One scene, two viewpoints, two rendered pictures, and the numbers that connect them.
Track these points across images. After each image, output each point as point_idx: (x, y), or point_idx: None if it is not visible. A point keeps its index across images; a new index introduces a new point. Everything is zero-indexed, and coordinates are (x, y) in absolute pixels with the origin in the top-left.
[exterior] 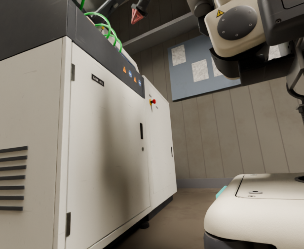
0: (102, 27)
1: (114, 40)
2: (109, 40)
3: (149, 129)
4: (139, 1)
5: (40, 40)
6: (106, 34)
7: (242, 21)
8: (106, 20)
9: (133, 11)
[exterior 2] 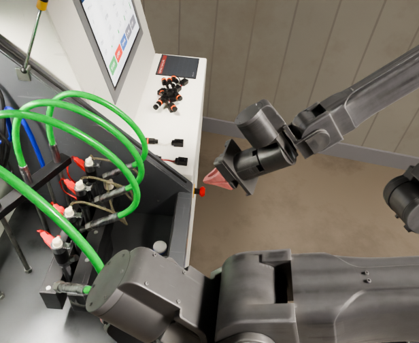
0: (43, 7)
1: (139, 176)
2: (61, 3)
3: (189, 241)
4: (247, 171)
5: None
6: (89, 99)
7: None
8: (124, 173)
9: (219, 178)
